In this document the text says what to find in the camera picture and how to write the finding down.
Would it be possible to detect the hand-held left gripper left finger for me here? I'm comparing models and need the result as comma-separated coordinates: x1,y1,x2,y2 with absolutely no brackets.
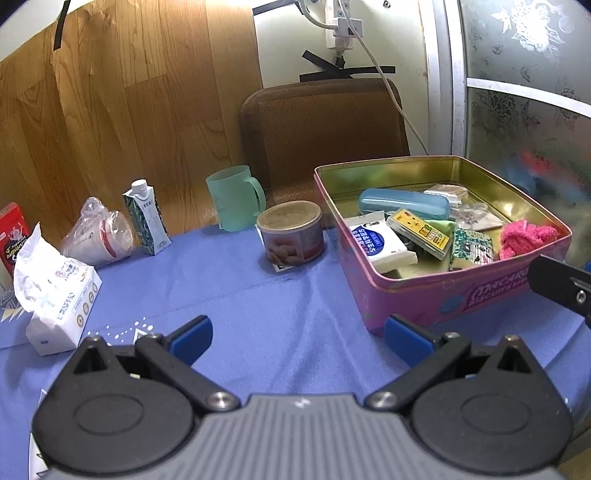
69,315,242,413

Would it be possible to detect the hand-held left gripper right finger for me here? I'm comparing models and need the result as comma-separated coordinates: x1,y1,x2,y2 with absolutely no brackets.
366,315,536,412

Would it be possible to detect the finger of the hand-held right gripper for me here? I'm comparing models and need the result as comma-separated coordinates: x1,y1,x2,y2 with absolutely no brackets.
527,255,591,329

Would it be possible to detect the pink biscuit tin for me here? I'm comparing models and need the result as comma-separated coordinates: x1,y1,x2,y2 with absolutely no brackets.
314,155,573,337

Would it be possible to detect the white wet wipes pack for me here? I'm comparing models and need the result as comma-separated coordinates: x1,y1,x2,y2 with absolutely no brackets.
344,211,420,273

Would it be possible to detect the clear plastic packet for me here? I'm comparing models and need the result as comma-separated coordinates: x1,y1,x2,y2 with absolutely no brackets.
450,203,506,232

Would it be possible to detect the yellow card box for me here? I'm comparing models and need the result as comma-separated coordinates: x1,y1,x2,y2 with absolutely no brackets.
385,208,453,260

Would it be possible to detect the pink towel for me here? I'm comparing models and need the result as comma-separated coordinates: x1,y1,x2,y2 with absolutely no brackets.
498,220,562,262

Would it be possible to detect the blue printed tablecloth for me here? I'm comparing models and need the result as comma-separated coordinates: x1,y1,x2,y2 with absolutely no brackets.
0,222,591,480

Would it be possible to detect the green patterned packet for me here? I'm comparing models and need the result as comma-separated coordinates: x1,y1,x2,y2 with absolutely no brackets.
448,227,495,271

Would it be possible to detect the green milk carton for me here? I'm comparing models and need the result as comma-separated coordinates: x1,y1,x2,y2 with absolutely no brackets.
122,179,171,256

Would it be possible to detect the white tissue pack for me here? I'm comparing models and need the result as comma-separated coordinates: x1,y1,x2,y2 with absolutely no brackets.
13,222,103,356

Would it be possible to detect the blue glasses case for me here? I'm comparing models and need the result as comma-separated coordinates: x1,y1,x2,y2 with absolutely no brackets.
359,188,451,220

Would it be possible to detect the plastic bag of cups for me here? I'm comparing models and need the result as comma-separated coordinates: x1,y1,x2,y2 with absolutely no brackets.
60,197,136,267

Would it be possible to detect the nut can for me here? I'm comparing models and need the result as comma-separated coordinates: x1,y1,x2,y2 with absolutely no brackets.
256,200,326,273

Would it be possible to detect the green plastic cup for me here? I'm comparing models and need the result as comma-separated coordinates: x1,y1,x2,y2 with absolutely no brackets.
206,166,267,232

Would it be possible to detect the frosted glass sliding door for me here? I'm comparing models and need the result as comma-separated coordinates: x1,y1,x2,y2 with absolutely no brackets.
443,0,591,241

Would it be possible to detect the red snack box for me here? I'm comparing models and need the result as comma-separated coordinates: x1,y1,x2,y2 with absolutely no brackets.
0,202,32,278

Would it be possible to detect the brown chair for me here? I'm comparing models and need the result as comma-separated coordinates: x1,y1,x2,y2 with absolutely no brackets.
240,78,411,229

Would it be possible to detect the black tape strip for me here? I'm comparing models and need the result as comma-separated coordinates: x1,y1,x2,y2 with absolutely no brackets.
52,0,73,51

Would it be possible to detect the white cable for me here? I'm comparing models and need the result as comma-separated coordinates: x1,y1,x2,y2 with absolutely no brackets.
339,0,430,156

